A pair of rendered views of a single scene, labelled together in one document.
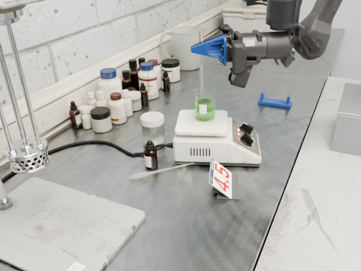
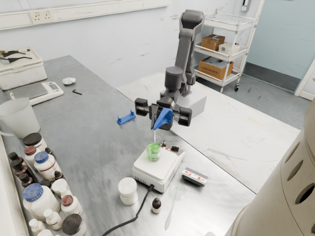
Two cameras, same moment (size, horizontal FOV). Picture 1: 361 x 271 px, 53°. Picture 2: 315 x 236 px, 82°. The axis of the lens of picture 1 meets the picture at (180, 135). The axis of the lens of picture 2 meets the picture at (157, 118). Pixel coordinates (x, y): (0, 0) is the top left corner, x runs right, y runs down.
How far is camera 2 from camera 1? 0.70 m
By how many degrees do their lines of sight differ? 56
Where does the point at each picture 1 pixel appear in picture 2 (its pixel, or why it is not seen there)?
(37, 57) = not seen: outside the picture
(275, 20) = (178, 85)
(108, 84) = (45, 199)
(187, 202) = (203, 202)
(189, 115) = (145, 163)
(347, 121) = not seen: hidden behind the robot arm
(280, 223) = (229, 170)
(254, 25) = (26, 74)
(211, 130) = (171, 160)
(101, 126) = (83, 230)
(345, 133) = not seen: hidden behind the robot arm
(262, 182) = (196, 160)
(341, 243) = (244, 156)
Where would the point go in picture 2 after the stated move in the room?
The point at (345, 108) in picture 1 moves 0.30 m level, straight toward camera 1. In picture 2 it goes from (182, 105) to (239, 139)
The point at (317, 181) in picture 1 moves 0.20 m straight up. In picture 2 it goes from (203, 141) to (211, 106)
